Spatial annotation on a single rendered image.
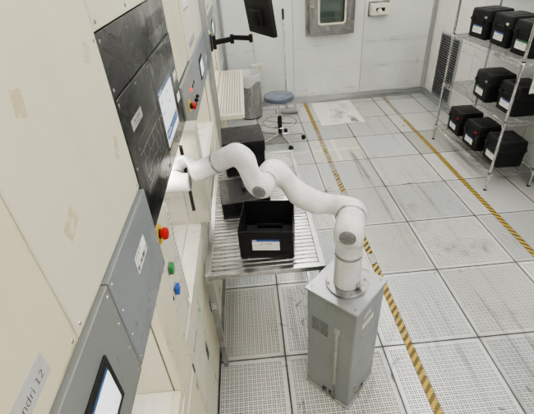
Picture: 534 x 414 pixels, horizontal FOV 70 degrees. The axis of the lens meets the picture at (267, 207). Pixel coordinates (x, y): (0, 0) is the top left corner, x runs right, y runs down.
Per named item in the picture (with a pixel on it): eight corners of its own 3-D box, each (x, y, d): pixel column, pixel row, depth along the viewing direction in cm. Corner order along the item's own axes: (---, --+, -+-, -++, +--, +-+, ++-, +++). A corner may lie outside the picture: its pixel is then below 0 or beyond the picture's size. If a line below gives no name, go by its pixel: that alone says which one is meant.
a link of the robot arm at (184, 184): (159, 170, 173) (158, 188, 170) (188, 167, 173) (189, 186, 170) (164, 178, 181) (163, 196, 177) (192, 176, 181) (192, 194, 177)
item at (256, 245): (240, 258, 198) (236, 232, 188) (246, 225, 221) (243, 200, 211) (294, 258, 195) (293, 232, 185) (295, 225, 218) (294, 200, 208)
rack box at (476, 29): (464, 34, 391) (471, 6, 376) (490, 32, 393) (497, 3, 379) (482, 41, 366) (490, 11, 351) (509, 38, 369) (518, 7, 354)
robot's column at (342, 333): (373, 373, 223) (388, 278, 179) (347, 410, 206) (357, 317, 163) (332, 347, 238) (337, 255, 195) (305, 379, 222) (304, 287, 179)
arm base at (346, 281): (375, 280, 179) (379, 250, 169) (353, 305, 168) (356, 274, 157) (339, 263, 190) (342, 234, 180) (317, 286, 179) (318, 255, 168)
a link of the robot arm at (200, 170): (209, 134, 163) (162, 160, 178) (210, 167, 156) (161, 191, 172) (223, 143, 169) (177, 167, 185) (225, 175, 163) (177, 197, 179)
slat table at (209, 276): (323, 357, 233) (326, 265, 190) (224, 367, 232) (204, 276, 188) (295, 227, 340) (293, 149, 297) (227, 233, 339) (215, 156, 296)
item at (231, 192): (273, 211, 230) (271, 193, 223) (223, 219, 227) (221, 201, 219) (264, 186, 254) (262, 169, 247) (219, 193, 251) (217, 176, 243)
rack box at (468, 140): (458, 140, 418) (463, 117, 404) (483, 138, 419) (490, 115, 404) (472, 152, 394) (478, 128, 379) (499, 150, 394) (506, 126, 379)
